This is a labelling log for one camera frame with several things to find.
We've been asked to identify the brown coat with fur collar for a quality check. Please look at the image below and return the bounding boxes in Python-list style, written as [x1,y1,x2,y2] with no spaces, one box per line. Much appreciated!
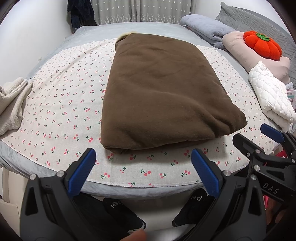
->
[100,33,247,153]

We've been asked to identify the dark hanging clothes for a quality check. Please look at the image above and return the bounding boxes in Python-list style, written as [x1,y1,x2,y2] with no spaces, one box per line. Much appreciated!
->
[67,0,97,30]

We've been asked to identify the right black slipper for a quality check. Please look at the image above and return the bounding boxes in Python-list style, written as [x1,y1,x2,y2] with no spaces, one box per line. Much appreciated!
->
[172,188,209,227]

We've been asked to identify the black slipper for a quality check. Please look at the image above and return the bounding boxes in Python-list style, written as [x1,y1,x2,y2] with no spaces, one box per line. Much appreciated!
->
[172,188,209,227]
[73,192,146,240]

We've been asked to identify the white quilted garment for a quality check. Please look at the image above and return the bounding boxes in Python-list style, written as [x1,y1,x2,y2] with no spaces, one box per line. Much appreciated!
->
[248,61,295,132]

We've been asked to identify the left black slipper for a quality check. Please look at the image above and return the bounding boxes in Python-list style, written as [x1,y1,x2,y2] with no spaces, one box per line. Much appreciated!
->
[73,192,146,240]

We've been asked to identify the cherry print white sheet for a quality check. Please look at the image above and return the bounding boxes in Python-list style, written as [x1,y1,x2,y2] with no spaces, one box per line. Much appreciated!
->
[1,38,275,188]

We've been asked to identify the light grey bed cover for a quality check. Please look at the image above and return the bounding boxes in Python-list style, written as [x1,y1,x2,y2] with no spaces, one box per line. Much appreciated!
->
[1,23,252,198]

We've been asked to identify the orange pumpkin plush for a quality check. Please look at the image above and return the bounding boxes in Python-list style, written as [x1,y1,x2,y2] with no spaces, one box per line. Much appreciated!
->
[243,31,282,61]

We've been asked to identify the pink long pillow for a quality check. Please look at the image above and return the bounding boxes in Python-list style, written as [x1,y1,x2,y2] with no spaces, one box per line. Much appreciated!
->
[222,31,290,84]

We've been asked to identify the beige fleece blanket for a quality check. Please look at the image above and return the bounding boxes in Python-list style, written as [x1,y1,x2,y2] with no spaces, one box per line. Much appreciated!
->
[0,77,33,136]

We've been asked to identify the grey quilted pillow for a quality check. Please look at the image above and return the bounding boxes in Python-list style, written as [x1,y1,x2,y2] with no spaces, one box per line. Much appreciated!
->
[216,2,295,84]

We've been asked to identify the folded light blue blanket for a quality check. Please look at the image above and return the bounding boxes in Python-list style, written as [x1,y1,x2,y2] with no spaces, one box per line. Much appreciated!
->
[180,14,235,49]

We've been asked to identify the grey patterned curtain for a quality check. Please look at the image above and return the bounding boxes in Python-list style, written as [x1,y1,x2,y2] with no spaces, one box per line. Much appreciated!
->
[91,0,197,25]

